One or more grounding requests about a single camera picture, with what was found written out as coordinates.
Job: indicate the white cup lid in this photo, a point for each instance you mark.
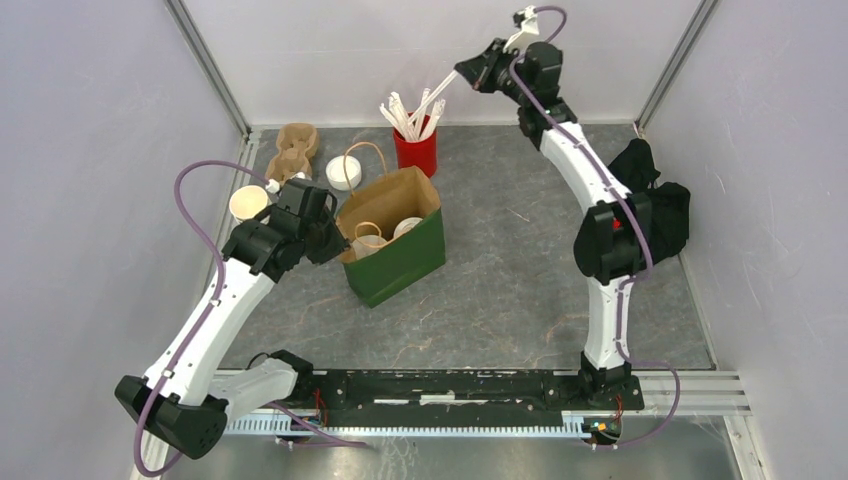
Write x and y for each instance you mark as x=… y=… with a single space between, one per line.
x=405 y=226
x=367 y=245

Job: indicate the brown cardboard cup carrier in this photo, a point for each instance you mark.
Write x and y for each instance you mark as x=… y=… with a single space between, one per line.
x=297 y=144

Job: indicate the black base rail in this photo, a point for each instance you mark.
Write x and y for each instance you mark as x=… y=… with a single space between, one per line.
x=457 y=398

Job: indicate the brown paper bag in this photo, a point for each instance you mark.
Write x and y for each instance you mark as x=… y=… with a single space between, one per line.
x=387 y=200

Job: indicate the red straw holder cup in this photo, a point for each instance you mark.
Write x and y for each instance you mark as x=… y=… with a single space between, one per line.
x=423 y=154

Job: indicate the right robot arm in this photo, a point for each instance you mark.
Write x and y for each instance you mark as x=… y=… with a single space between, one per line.
x=611 y=247

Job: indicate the black cloth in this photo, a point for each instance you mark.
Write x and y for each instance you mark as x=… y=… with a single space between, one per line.
x=670 y=223

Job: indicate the stack of paper cups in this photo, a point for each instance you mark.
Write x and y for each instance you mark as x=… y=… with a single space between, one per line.
x=248 y=201

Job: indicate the stack of white lids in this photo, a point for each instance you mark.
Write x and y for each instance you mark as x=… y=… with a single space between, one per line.
x=343 y=173

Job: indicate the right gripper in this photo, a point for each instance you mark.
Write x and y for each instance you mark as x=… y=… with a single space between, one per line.
x=479 y=70

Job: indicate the bundle of wrapped straws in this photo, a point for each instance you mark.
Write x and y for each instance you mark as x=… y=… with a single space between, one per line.
x=399 y=118

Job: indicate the single straw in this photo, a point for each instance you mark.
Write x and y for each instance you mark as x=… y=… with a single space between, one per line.
x=433 y=95

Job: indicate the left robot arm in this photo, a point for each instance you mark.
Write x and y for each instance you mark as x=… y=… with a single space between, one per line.
x=178 y=399

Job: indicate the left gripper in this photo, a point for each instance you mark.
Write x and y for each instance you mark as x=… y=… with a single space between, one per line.
x=337 y=244

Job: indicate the white cable duct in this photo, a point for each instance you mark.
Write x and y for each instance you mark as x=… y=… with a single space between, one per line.
x=269 y=423

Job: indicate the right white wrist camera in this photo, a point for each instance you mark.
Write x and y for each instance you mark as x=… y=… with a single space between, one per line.
x=526 y=23

